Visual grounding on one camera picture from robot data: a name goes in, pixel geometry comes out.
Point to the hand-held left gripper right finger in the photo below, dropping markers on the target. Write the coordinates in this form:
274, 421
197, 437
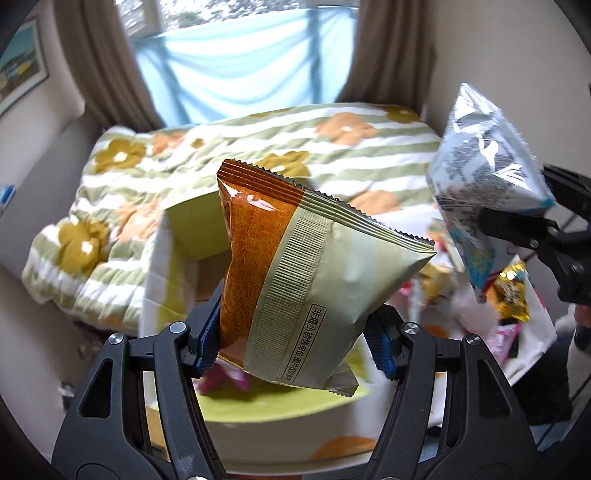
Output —
381, 347

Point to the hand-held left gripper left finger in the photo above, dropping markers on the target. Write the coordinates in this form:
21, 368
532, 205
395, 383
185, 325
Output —
210, 333

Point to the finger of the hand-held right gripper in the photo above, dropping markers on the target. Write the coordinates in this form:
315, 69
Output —
517, 226
570, 189

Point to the silver blue snack packet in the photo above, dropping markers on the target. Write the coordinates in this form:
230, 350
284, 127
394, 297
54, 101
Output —
480, 161

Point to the orange and beige snack packet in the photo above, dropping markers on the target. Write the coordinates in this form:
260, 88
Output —
258, 258

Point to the white storage box green lining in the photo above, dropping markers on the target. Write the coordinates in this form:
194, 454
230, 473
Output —
258, 408

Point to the person's right forearm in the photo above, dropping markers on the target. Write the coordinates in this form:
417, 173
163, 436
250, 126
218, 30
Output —
582, 364

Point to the small pink snack packet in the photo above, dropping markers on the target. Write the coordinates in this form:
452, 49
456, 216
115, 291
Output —
221, 381

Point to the gold candy packet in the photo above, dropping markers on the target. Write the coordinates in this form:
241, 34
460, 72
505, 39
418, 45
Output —
510, 290

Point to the yellow snack packet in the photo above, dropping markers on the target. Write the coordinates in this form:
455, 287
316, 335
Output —
434, 281

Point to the pink candy packet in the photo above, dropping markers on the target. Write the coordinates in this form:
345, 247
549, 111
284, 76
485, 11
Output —
505, 342

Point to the dark cloth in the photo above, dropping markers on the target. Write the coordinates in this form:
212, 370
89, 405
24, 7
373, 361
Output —
540, 383

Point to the floral striped blanket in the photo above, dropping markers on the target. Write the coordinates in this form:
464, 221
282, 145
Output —
277, 134

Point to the beige curtain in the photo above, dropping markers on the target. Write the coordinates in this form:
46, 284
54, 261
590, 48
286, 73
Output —
392, 50
106, 60

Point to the blue white box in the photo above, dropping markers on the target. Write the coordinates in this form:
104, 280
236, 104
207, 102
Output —
5, 201

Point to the light blue cloth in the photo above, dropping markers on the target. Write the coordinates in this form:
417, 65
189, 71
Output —
240, 69

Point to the window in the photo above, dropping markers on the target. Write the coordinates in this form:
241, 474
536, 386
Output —
184, 14

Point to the framed wall poster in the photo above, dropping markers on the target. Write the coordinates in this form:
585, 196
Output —
21, 69

